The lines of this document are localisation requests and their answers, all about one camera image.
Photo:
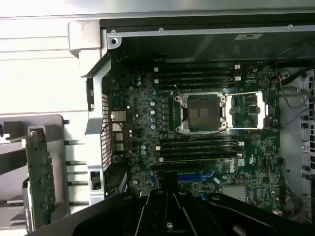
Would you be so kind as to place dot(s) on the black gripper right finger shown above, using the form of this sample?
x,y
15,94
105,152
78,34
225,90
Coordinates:
x,y
197,221

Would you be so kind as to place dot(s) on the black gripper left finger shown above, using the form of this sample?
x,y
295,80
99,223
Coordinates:
x,y
152,216

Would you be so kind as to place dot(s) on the blue expansion slot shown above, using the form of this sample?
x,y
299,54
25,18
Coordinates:
x,y
192,177

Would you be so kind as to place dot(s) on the silver chipset heat sink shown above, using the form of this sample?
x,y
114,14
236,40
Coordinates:
x,y
233,191

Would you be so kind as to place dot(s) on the green motherboard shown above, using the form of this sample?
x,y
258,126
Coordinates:
x,y
258,152

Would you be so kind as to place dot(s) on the CPU socket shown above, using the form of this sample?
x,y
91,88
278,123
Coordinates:
x,y
201,113

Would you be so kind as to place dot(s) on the grey parts rack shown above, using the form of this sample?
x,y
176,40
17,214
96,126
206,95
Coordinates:
x,y
59,147

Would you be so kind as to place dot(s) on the silver metal drive cage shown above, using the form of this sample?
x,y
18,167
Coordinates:
x,y
290,135

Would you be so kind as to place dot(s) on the metal socket cover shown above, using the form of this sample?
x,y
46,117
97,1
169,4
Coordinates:
x,y
261,110

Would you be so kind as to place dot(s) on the thin locking lever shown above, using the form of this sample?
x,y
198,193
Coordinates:
x,y
177,89

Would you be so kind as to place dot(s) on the open PC case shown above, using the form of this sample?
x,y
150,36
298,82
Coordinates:
x,y
98,98

